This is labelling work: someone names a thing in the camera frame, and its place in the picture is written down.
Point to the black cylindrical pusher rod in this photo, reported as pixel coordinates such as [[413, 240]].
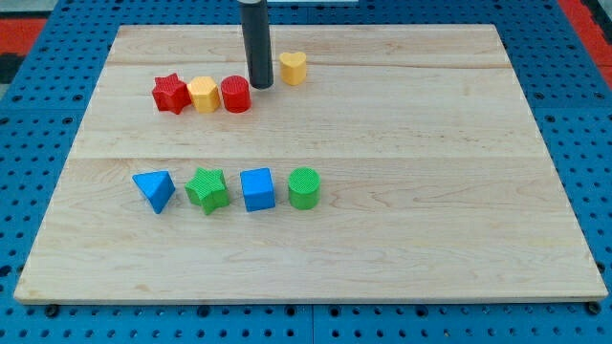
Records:
[[257, 42]]

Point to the yellow heart block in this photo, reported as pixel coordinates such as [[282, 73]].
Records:
[[293, 67]]

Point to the red cylinder block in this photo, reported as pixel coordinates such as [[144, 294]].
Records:
[[236, 94]]

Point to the yellow hexagon block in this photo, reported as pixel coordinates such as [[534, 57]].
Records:
[[204, 94]]

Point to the red star block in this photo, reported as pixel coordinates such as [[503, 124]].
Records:
[[170, 94]]

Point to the blue cube block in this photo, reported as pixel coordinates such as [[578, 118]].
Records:
[[257, 189]]

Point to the green cylinder block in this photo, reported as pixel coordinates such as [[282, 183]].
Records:
[[304, 188]]

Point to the green star block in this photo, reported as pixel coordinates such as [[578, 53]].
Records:
[[208, 189]]

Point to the blue triangle block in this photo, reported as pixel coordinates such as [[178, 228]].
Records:
[[157, 187]]

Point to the light wooden board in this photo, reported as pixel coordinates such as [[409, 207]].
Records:
[[435, 183]]

